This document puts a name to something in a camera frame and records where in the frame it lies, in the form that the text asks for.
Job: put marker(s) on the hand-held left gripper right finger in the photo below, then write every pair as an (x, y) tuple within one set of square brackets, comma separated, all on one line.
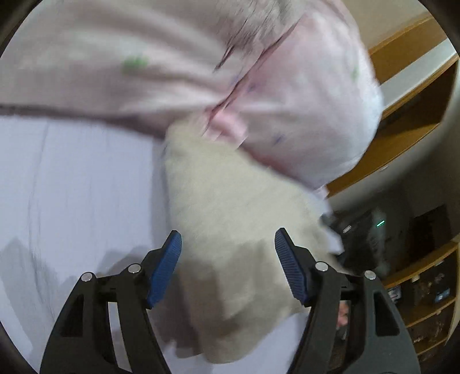
[(290, 266)]

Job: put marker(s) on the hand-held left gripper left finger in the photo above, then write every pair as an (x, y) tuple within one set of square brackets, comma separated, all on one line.
[(166, 264)]

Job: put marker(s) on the cream fleece small garment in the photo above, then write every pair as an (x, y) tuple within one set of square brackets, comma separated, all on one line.
[(230, 223)]

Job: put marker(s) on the pink dotted small garment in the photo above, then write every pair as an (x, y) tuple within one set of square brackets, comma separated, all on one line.
[(143, 72)]

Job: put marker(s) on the person's right hand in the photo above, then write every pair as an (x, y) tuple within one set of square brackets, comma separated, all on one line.
[(343, 314)]

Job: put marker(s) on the dark brown box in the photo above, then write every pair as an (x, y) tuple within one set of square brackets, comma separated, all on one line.
[(429, 226)]

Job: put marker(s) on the dark box with blue label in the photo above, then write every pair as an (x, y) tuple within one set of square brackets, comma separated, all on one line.
[(441, 295)]

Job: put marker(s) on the wooden shelf unit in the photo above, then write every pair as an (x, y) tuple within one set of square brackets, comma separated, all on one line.
[(417, 108)]

